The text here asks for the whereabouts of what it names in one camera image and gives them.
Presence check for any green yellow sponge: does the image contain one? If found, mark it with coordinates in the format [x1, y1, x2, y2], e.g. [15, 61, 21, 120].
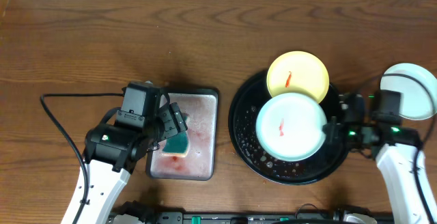
[162, 130, 189, 157]

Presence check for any light blue plate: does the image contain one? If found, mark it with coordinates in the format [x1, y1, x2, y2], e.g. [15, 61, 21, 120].
[255, 93, 327, 162]

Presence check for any yellow plate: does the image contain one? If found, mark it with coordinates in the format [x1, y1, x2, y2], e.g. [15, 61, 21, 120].
[266, 51, 330, 103]

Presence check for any pale green plate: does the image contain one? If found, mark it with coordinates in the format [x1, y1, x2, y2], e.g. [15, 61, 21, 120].
[380, 63, 436, 120]

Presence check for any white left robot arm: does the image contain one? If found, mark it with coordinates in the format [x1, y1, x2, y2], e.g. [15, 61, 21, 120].
[61, 102, 187, 223]

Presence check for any black rectangular soap tray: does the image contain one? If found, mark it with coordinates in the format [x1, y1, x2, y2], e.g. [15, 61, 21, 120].
[146, 89, 219, 181]

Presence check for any black round tray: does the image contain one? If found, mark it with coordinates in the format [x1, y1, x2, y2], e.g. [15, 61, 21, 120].
[228, 70, 349, 185]

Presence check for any right black cable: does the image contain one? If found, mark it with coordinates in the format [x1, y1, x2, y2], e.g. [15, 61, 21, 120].
[348, 72, 437, 224]

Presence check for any black cable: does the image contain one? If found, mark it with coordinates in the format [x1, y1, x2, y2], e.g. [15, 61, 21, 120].
[348, 72, 437, 224]
[40, 92, 124, 224]

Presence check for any left black cable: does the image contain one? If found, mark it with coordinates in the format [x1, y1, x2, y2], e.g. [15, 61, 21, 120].
[40, 92, 124, 224]

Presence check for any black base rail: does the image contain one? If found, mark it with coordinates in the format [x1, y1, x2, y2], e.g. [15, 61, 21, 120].
[106, 201, 377, 224]

